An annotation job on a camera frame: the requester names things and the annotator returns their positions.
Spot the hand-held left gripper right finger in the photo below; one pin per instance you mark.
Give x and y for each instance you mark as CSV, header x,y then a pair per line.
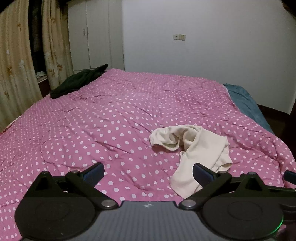
x,y
200,172

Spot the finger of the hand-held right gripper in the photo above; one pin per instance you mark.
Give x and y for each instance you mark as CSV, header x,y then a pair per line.
x,y
290,175

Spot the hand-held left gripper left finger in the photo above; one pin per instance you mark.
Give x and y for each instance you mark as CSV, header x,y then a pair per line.
x,y
93,173

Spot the cream garment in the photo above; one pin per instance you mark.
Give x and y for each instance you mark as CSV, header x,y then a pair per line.
x,y
203,148

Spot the pink polka dot quilt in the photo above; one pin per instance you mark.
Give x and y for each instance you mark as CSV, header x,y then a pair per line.
x,y
104,120

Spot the blue blanket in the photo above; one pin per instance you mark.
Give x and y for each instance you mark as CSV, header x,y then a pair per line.
x,y
247,104

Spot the dark green garment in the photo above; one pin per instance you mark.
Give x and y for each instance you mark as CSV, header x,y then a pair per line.
x,y
74,82

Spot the small white cloth on sill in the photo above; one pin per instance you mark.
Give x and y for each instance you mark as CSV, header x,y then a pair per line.
x,y
41,74

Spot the narrow beige floral curtain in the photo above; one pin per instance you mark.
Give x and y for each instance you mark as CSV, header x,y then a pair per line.
x,y
56,46

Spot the wide beige floral curtain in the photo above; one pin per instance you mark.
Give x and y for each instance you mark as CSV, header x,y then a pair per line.
x,y
13,64

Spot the white wardrobe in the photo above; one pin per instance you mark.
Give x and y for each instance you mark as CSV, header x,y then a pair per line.
x,y
99,34

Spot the dark window opening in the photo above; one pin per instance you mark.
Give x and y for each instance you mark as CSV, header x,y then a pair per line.
x,y
35,34

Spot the wall switch plate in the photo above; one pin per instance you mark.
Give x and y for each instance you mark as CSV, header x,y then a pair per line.
x,y
179,37

